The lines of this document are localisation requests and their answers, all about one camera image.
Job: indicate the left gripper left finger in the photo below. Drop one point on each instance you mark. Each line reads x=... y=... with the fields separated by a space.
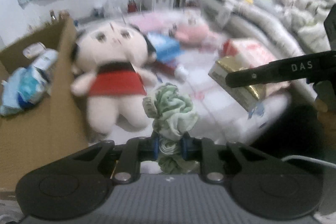
x=133 y=153

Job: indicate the pink red tissue pack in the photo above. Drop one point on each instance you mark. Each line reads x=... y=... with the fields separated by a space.
x=248 y=52

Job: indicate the black-haired red-dress plush doll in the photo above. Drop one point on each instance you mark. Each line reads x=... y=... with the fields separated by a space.
x=109 y=65

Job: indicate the blue mask box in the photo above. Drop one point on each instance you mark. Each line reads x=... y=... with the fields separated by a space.
x=167 y=48

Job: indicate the person's right hand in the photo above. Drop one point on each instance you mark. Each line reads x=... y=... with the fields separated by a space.
x=325 y=116

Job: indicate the white yogurt cup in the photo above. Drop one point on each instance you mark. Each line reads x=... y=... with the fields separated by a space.
x=42 y=58

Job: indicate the blue wet wipes pack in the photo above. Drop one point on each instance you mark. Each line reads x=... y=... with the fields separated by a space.
x=34 y=84

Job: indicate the brown cardboard box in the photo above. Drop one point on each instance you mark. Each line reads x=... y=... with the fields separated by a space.
x=53 y=129

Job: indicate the green fabric scrunchie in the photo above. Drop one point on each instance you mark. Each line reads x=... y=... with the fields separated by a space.
x=173 y=115

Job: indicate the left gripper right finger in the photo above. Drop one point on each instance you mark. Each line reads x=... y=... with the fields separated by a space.
x=205 y=152

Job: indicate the gold white small box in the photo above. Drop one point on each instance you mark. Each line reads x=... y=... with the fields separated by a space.
x=239 y=82

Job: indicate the red toothpaste tube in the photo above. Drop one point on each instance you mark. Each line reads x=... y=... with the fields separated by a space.
x=172 y=69

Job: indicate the blue microfiber cloth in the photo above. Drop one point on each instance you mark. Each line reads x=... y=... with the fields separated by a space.
x=10 y=104

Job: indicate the pink knitted cloth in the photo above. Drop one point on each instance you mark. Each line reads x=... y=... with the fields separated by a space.
x=151 y=21

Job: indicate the pink round plush toy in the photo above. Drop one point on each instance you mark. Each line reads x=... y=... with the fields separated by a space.
x=194 y=35

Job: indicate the red thermos bottle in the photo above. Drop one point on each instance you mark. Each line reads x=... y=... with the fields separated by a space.
x=131 y=6

